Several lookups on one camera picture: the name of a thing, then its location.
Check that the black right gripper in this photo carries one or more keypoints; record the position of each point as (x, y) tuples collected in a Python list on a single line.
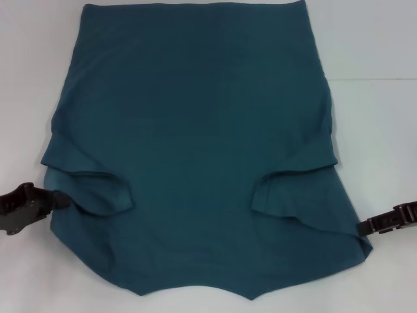
[(407, 215)]

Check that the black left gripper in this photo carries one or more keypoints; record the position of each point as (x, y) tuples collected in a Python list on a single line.
[(23, 208)]

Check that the teal blue t-shirt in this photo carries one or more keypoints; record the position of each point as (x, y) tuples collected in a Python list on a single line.
[(195, 130)]

